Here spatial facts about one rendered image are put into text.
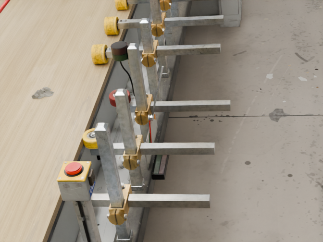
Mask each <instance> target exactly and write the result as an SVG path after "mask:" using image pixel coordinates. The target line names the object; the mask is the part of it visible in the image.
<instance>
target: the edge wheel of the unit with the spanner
mask: <svg viewBox="0 0 323 242"><path fill-rule="evenodd" d="M115 92H116V90H113V91H112V92H111V93H110V94H109V99H110V104H111V105H112V106H114V107H116V103H115V97H114V95H115ZM127 93H128V99H129V103H130V102H131V97H130V92H129V91H128V90H127Z"/></svg>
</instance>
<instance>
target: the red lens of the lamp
mask: <svg viewBox="0 0 323 242"><path fill-rule="evenodd" d="M127 48H128V44H127V45H126V47H124V48H121V49H113V48H112V44H111V51H112V54H114V55H123V54H125V53H127Z"/></svg>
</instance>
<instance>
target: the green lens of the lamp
mask: <svg viewBox="0 0 323 242"><path fill-rule="evenodd" d="M112 58H113V60H115V61H124V60H126V59H128V53H126V54H124V55H120V56H116V55H113V54H112Z"/></svg>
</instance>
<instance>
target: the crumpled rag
mask: <svg viewBox="0 0 323 242"><path fill-rule="evenodd" d="M50 90H51V88H48V87H43V88H42V89H40V90H37V91H36V92H35V93H34V95H32V99H36V98H38V99H41V98H43V97H50V96H52V95H53V93H54V92H52V91H50Z"/></svg>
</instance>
